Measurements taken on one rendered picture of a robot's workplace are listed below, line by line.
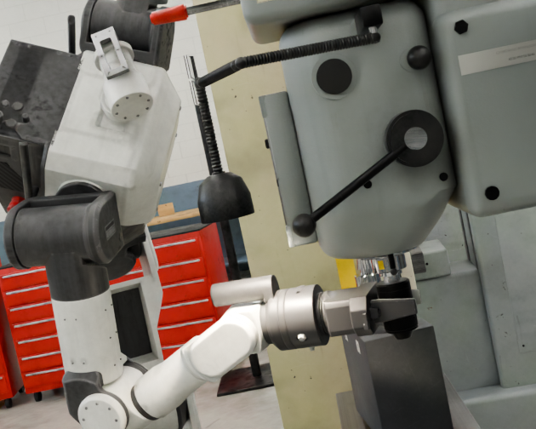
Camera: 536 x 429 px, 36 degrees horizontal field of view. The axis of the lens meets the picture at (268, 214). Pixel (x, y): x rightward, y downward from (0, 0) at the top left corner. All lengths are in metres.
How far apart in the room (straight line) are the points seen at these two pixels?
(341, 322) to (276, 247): 1.75
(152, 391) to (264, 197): 1.66
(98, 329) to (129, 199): 0.21
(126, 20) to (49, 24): 9.13
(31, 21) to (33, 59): 9.26
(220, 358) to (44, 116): 0.48
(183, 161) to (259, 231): 7.38
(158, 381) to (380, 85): 0.56
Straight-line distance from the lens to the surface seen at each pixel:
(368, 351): 1.39
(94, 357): 1.31
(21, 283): 6.14
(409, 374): 1.42
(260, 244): 2.90
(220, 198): 1.07
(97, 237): 1.24
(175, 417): 1.72
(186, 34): 10.30
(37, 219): 1.28
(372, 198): 1.06
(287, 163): 1.13
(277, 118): 1.13
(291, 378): 2.99
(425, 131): 1.03
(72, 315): 1.29
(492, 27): 1.07
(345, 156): 1.06
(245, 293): 1.20
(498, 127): 1.06
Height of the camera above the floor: 1.49
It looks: 5 degrees down
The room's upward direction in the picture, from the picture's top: 12 degrees counter-clockwise
